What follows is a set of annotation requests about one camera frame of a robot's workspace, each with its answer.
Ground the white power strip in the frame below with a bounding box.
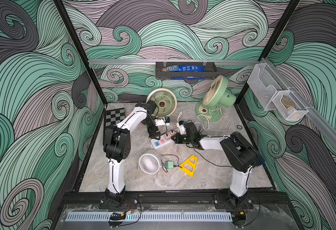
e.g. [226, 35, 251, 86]
[150, 130, 177, 149]

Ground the green USB adapter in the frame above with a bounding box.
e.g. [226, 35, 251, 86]
[165, 161, 175, 170]

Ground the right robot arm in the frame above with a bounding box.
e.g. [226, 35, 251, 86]
[171, 122, 264, 208]

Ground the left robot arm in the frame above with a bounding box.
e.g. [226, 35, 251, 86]
[103, 100, 161, 207]

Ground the white small fan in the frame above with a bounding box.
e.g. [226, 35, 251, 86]
[138, 149, 162, 175]

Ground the cream round desk fan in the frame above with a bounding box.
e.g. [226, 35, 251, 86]
[146, 88, 177, 118]

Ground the green desk fan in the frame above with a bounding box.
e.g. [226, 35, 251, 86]
[196, 75, 237, 122]

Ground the dark blue fan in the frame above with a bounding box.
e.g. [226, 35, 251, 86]
[255, 155, 265, 167]

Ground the chessboard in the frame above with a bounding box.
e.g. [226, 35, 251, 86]
[103, 108, 126, 127]

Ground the blue snack packet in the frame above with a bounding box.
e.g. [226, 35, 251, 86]
[161, 65, 205, 72]

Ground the clear plastic bin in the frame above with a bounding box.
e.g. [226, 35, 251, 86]
[247, 63, 309, 122]

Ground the white ventilation grille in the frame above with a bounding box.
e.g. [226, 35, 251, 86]
[65, 211, 233, 222]

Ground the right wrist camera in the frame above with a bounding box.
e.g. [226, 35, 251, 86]
[176, 121, 186, 135]

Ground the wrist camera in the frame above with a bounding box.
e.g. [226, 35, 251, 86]
[176, 121, 186, 135]
[155, 117, 170, 126]

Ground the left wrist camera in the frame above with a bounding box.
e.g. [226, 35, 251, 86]
[155, 117, 170, 126]

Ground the yellow triangle frame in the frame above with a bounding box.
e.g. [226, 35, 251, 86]
[180, 155, 198, 177]

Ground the white fan power cable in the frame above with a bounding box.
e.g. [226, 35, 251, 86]
[176, 100, 232, 137]

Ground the black wall basket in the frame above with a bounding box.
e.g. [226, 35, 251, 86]
[155, 61, 219, 80]

